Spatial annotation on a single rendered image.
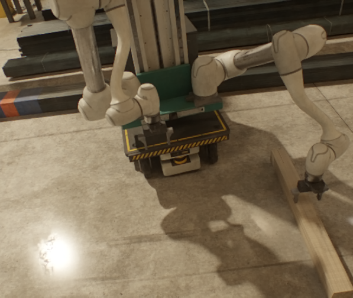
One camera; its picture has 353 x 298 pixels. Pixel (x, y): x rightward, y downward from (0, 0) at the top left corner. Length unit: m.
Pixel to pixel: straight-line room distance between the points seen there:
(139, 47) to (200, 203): 1.04
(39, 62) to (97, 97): 2.38
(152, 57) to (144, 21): 0.23
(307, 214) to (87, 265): 1.28
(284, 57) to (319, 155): 0.49
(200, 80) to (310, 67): 1.51
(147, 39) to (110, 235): 1.21
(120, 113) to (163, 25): 0.69
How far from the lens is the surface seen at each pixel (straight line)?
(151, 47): 2.02
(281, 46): 1.50
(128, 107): 1.54
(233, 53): 2.00
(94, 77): 1.71
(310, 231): 1.88
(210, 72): 1.91
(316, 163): 1.66
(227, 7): 4.00
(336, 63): 3.32
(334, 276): 1.77
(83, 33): 1.58
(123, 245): 1.96
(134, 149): 2.01
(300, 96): 1.57
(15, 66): 4.21
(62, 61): 4.00
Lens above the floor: 1.61
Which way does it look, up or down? 40 degrees down
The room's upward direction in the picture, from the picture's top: 9 degrees counter-clockwise
